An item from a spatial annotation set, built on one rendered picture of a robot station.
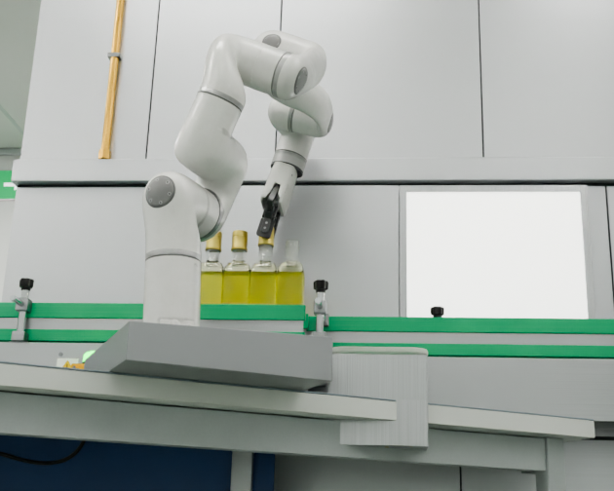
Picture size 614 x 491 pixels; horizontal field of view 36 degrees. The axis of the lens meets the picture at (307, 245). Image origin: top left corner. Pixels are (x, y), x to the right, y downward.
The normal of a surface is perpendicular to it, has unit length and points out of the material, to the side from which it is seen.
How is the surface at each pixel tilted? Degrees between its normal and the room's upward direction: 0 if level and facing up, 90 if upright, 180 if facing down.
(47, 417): 90
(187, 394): 90
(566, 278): 90
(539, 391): 90
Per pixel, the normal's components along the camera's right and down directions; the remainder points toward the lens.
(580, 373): -0.07, -0.31
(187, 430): 0.40, -0.27
